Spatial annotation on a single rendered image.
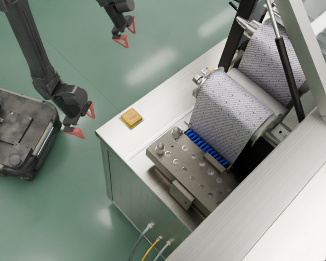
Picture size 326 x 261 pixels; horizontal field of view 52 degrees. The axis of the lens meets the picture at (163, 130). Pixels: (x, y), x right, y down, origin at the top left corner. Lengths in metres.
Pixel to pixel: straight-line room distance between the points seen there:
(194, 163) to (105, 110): 1.45
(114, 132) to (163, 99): 0.29
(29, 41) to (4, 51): 2.12
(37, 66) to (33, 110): 1.33
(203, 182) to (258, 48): 0.51
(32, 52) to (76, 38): 2.09
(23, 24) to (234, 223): 0.72
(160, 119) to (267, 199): 0.99
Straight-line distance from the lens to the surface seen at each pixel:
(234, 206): 0.58
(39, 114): 2.38
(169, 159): 1.28
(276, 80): 1.28
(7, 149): 2.29
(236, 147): 1.22
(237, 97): 1.13
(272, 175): 0.62
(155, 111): 1.54
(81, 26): 3.22
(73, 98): 1.15
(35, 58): 1.06
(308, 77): 0.69
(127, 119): 1.48
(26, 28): 0.99
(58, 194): 2.35
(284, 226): 0.84
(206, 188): 1.26
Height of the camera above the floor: 2.18
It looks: 59 degrees down
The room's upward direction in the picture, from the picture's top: 11 degrees clockwise
